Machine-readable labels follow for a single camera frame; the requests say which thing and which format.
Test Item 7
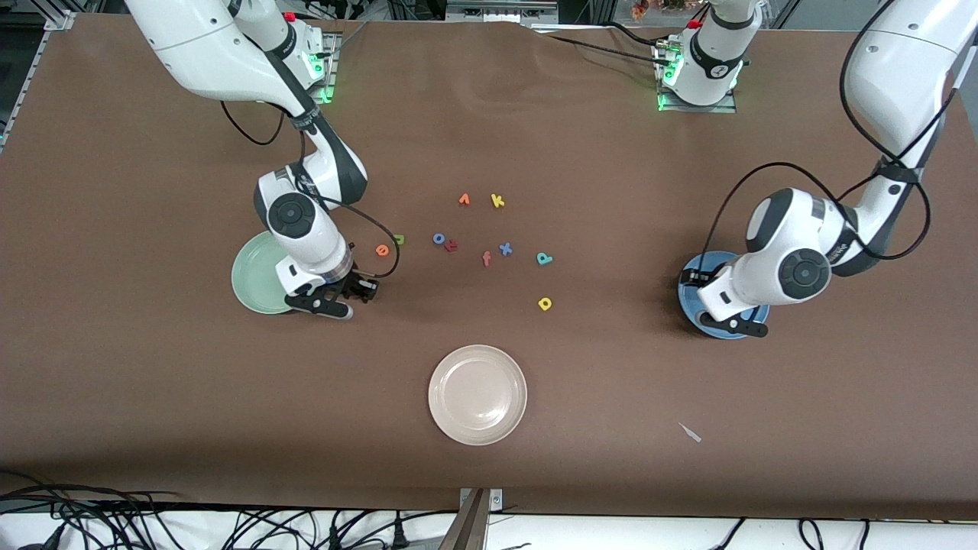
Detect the blue plate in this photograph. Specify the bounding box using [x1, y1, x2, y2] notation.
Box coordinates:
[677, 251, 771, 340]

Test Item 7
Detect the green plate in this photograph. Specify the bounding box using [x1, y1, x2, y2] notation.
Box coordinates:
[231, 231, 296, 315]

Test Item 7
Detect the beige plate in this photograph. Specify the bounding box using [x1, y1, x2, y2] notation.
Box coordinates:
[428, 345, 528, 446]

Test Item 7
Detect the brown table cover sheet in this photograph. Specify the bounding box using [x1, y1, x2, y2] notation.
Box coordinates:
[0, 14, 978, 522]

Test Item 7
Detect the orange brown object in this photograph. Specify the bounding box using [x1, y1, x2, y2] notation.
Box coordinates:
[630, 0, 688, 20]

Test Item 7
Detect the grey metal box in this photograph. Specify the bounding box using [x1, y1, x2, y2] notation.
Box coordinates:
[445, 0, 560, 24]

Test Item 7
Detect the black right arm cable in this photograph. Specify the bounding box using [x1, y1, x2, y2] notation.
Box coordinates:
[220, 99, 402, 280]

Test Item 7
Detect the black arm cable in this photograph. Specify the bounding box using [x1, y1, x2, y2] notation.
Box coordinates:
[220, 99, 402, 280]
[691, 0, 963, 268]

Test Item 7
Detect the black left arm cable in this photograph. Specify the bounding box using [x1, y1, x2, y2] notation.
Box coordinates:
[691, 0, 963, 268]

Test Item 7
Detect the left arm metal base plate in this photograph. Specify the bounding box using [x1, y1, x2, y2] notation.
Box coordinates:
[656, 42, 738, 114]

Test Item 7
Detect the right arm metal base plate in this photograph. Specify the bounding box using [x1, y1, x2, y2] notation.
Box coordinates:
[306, 32, 341, 105]

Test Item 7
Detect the silver metal bracket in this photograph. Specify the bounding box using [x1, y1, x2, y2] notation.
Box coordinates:
[458, 487, 504, 513]

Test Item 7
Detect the long black table cable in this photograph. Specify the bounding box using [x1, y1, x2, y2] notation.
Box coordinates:
[544, 34, 672, 65]

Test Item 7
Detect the short black table cable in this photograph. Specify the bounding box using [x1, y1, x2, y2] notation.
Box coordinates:
[607, 23, 662, 48]

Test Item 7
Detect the grey metal post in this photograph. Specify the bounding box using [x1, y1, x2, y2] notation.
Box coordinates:
[439, 489, 490, 550]

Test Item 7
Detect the aluminium table edge rail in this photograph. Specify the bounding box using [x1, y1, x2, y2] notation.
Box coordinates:
[0, 9, 77, 154]

